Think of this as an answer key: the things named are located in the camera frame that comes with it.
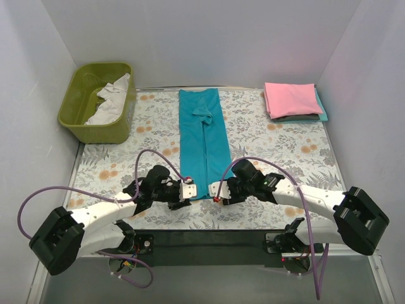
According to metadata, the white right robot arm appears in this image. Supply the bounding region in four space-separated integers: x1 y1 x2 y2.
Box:
209 157 390 256

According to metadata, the light teal folded t shirt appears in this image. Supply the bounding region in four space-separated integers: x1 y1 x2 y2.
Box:
313 84 329 123

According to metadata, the floral patterned table mat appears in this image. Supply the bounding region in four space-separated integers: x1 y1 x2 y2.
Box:
66 90 346 229

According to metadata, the pink folded t shirt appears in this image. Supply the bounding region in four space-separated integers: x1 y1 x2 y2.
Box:
264 82 323 119

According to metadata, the white crumpled t shirt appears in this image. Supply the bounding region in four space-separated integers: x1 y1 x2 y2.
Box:
85 73 130 125

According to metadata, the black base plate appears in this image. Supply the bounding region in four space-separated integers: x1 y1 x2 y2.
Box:
97 228 325 269

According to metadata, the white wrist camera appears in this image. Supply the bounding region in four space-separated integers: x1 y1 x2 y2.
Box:
208 180 231 205
179 177 197 202

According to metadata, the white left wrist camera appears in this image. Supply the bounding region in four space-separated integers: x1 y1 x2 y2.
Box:
179 177 197 202

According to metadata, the olive green plastic basket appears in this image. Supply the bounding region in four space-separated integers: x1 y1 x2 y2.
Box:
58 62 136 144

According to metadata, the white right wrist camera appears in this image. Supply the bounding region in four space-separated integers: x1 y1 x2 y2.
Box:
208 180 231 205

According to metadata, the aluminium front rail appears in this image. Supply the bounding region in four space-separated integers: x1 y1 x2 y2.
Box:
39 230 380 258

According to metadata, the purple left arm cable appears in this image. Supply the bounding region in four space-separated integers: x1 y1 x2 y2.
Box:
17 149 194 289

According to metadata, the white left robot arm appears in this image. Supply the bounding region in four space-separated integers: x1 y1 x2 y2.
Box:
29 165 197 276

